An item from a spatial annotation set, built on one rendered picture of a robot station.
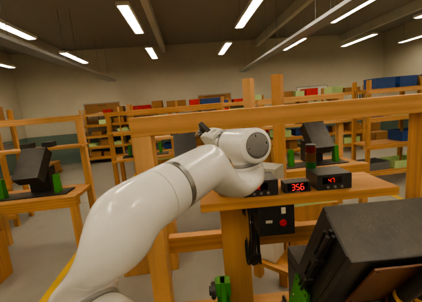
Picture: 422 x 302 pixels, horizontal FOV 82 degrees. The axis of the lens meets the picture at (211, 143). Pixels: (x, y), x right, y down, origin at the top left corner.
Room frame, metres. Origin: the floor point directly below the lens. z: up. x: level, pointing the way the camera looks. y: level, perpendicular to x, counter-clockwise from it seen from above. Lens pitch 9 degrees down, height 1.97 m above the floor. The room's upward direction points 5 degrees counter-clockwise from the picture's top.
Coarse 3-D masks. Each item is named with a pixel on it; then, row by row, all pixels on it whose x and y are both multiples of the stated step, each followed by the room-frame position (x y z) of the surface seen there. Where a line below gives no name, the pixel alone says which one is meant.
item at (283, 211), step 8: (264, 208) 1.03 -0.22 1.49; (272, 208) 1.03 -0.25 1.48; (280, 208) 1.03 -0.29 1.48; (288, 208) 1.03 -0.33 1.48; (256, 216) 1.06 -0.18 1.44; (264, 216) 1.03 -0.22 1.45; (272, 216) 1.03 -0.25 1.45; (280, 216) 1.03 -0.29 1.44; (288, 216) 1.03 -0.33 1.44; (256, 224) 1.07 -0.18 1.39; (264, 224) 1.03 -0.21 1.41; (272, 224) 1.03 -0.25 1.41; (280, 224) 1.03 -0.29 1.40; (288, 224) 1.03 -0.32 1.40; (264, 232) 1.03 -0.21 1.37; (272, 232) 1.03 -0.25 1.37; (280, 232) 1.03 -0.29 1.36; (288, 232) 1.03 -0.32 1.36
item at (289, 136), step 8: (328, 88) 8.29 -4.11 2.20; (336, 88) 8.16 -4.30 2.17; (344, 88) 8.20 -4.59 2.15; (288, 96) 8.03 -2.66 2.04; (296, 96) 7.99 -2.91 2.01; (296, 128) 8.46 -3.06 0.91; (328, 128) 8.42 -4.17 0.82; (344, 128) 8.47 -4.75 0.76; (272, 136) 8.12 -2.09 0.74; (288, 136) 7.99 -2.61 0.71; (296, 136) 7.98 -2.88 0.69; (344, 136) 8.62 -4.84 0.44; (288, 144) 8.05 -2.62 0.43; (296, 144) 8.06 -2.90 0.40; (344, 144) 8.14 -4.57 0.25
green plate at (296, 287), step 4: (296, 276) 0.87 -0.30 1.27; (296, 280) 0.86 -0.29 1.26; (296, 284) 0.85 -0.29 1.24; (292, 288) 0.87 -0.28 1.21; (296, 288) 0.84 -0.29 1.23; (304, 288) 0.80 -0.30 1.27; (292, 292) 0.87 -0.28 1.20; (296, 292) 0.84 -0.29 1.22; (300, 292) 0.81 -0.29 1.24; (304, 292) 0.79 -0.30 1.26; (308, 292) 0.78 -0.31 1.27; (292, 296) 0.86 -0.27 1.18; (296, 296) 0.83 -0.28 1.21; (300, 296) 0.81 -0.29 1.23; (304, 296) 0.78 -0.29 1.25; (308, 296) 0.76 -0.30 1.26; (292, 300) 0.85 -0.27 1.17; (296, 300) 0.82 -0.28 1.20; (300, 300) 0.80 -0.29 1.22; (304, 300) 0.78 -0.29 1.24; (308, 300) 0.76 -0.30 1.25
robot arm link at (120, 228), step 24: (168, 168) 0.37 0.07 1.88; (120, 192) 0.30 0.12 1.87; (144, 192) 0.31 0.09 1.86; (168, 192) 0.33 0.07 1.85; (96, 216) 0.28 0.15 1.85; (120, 216) 0.28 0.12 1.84; (144, 216) 0.29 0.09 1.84; (168, 216) 0.33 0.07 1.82; (96, 240) 0.27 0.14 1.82; (120, 240) 0.27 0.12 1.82; (144, 240) 0.29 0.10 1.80; (72, 264) 0.28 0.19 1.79; (96, 264) 0.26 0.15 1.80; (120, 264) 0.27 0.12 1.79; (72, 288) 0.27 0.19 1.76; (96, 288) 0.29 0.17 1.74
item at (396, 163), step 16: (368, 80) 5.01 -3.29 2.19; (384, 80) 5.09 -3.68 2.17; (400, 80) 5.10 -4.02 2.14; (416, 80) 5.14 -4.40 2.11; (352, 96) 5.47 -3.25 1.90; (368, 96) 5.00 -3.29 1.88; (352, 128) 5.46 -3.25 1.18; (368, 128) 5.00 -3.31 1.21; (400, 128) 5.54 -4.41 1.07; (352, 144) 5.46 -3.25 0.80; (368, 144) 5.00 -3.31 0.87; (384, 144) 5.04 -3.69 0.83; (400, 144) 5.03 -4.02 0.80; (368, 160) 5.00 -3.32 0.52; (384, 160) 5.24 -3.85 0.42; (400, 160) 5.54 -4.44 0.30
